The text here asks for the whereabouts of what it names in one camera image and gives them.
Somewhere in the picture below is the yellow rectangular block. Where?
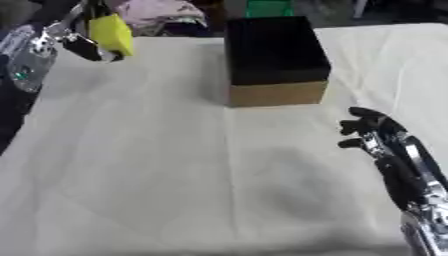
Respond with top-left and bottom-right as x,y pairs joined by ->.
87,13 -> 137,57

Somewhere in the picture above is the cardboard box with black inside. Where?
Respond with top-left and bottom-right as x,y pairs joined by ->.
224,15 -> 333,108

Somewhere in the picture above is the green chair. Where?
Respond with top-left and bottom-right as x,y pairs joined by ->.
243,0 -> 296,19

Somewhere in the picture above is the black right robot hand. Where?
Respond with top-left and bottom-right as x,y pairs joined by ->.
336,106 -> 448,212

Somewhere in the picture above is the pile of pale clothes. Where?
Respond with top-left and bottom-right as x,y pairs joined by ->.
112,0 -> 214,37

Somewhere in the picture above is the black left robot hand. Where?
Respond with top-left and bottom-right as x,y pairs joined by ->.
28,0 -> 126,63

